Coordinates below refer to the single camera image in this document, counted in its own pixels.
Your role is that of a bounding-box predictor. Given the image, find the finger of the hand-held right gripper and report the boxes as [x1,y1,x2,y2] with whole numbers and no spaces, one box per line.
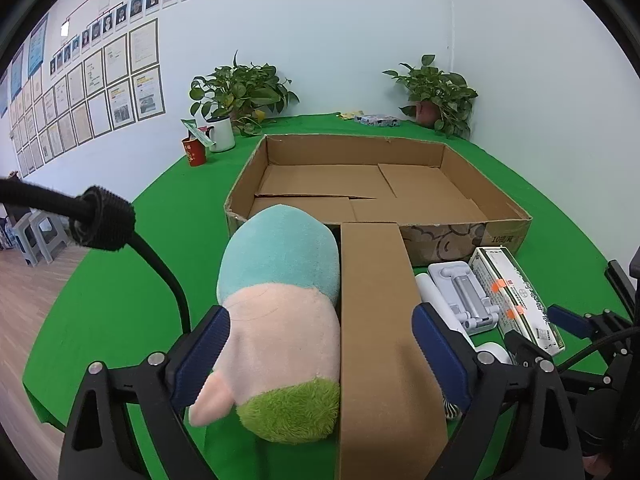
[546,259,640,361]
[504,331,556,372]

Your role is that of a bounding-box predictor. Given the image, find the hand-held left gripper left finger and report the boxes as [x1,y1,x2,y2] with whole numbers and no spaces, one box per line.
[60,304,232,480]

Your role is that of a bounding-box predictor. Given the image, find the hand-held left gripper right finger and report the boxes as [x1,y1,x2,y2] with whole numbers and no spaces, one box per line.
[411,302,586,480]

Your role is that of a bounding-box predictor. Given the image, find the small brown cardboard insert box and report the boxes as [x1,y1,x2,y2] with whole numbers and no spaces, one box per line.
[337,222,449,480]

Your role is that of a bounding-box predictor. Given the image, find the white hair dryer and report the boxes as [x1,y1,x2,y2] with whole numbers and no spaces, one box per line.
[414,272,515,367]

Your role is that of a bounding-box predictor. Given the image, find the white phone stand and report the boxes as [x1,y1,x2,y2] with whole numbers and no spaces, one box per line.
[427,261,501,335]

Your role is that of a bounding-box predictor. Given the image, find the pink and teal plush toy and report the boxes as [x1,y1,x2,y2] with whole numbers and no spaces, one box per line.
[188,205,343,445]

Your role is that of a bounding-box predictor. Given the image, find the large cardboard box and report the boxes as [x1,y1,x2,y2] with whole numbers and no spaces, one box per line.
[223,134,532,267]

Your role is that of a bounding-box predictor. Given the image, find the green and white carton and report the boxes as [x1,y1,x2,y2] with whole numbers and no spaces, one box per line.
[468,246,566,357]

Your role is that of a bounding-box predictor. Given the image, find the red paper cup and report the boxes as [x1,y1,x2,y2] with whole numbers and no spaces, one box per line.
[181,136,207,167]

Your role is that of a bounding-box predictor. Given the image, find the grey plastic stool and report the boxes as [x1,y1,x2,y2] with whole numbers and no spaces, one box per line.
[12,216,41,267]
[30,208,71,264]

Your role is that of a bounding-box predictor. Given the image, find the white enamel mug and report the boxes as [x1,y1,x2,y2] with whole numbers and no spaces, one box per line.
[205,116,236,153]

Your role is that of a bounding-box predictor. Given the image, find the green paper packet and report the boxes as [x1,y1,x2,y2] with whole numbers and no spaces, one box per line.
[181,119,213,148]

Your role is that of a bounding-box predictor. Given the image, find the small packets at table back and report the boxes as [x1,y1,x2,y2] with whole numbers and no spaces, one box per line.
[354,114,402,127]

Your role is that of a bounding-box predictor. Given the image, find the potted plant in red pot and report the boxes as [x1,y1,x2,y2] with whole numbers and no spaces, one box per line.
[382,54,479,140]

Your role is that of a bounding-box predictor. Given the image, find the large leafy potted plant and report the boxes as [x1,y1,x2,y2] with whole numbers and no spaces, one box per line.
[189,50,300,137]

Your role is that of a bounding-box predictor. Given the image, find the black cable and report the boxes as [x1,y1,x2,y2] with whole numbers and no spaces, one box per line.
[0,177,193,336]

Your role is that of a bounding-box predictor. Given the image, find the blue wall poster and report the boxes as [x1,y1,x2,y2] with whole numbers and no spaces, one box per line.
[27,12,49,78]
[10,45,25,106]

